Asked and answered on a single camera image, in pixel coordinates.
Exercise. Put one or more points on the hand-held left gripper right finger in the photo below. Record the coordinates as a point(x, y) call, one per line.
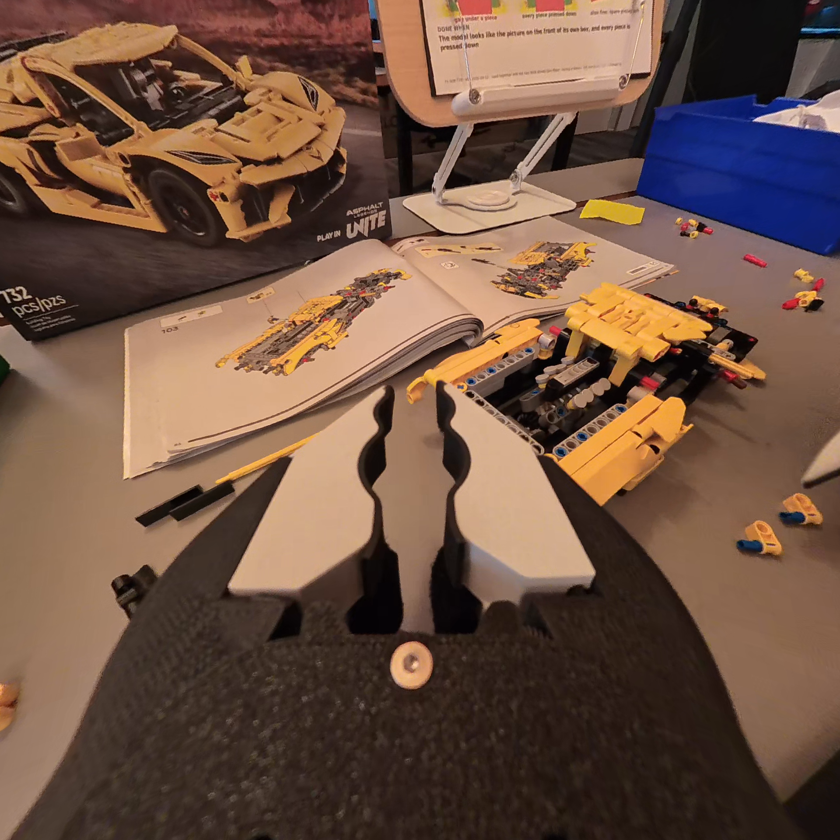
point(525, 518)

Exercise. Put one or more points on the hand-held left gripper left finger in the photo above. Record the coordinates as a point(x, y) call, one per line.
point(308, 518)

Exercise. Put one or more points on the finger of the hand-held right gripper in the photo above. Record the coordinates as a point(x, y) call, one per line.
point(825, 464)

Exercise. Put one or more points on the yellow toy brick connector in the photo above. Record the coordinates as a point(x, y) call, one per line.
point(764, 537)
point(804, 506)

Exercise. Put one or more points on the yellow toy brick car model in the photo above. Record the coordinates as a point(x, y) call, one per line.
point(630, 315)

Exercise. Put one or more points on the yellow thin toy rod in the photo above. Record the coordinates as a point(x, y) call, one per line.
point(269, 459)

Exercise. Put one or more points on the black toy brick panel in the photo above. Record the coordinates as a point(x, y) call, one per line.
point(177, 508)

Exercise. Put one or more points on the open instruction booklet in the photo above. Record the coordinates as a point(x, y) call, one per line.
point(229, 394)

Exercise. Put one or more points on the black toy brick connector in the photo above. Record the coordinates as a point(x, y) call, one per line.
point(134, 587)

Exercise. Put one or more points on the scattered small toy brick pieces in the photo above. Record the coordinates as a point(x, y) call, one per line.
point(754, 260)

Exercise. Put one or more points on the blue storage bin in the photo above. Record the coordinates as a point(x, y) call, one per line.
point(722, 177)

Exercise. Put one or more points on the yellow paper piece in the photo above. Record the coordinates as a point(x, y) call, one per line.
point(613, 211)

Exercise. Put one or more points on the green storage bin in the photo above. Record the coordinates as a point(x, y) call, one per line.
point(3, 371)

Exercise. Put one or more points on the white crumpled paper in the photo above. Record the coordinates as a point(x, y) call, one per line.
point(800, 111)

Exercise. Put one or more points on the toy car set box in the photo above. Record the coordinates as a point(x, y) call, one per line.
point(131, 131)

